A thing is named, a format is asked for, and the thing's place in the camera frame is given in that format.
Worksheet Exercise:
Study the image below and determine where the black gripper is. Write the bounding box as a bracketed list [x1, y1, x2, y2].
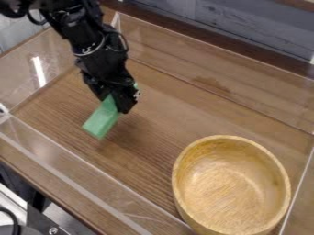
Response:
[72, 26, 140, 114]

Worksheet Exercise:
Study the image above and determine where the green rectangular block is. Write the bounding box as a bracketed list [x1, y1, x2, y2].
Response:
[81, 82, 140, 141]

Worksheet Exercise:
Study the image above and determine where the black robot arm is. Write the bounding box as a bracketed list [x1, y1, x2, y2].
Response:
[0, 0, 138, 114]

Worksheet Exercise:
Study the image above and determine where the brown wooden bowl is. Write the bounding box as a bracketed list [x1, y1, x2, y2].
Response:
[172, 135, 291, 235]

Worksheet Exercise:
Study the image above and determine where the clear acrylic tray wall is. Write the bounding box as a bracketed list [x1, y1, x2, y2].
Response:
[0, 13, 314, 235]

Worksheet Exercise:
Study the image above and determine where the clear acrylic corner bracket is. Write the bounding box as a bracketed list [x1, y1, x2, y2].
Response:
[110, 12, 121, 32]

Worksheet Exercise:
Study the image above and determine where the black cable bottom left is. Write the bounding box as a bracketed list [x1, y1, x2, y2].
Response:
[0, 207, 21, 235]

